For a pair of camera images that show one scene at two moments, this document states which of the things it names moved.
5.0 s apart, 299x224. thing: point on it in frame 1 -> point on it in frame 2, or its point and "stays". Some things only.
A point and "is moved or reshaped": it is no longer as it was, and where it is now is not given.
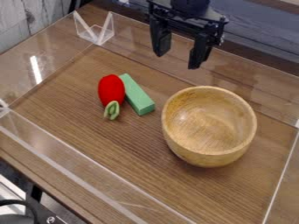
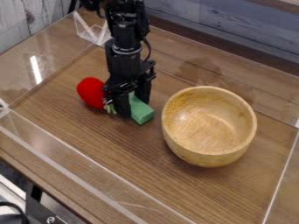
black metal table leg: [46, 216] stays
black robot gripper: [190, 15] -> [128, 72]
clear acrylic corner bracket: [98, 34] stays
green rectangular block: [136, 96] is moved or reshaped
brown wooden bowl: [210, 123] stays
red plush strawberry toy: [111, 94] is moved or reshaped
